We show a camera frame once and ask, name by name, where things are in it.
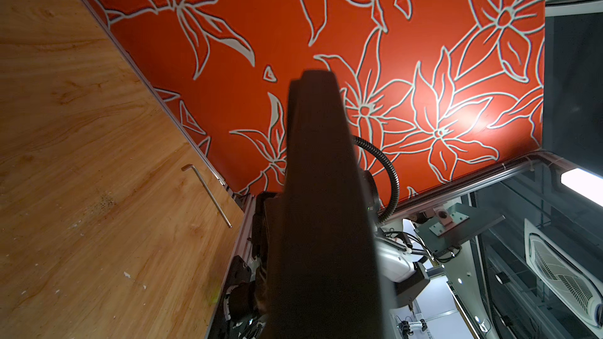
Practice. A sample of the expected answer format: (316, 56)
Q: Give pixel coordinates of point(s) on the black phone case with holes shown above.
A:
(322, 273)

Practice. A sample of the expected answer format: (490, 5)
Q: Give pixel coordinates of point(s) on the small metal hex key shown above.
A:
(209, 193)

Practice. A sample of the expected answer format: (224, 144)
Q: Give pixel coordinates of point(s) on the white ceiling air conditioner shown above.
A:
(578, 289)

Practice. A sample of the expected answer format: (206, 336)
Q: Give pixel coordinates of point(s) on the grey metal camera bracket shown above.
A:
(449, 228)

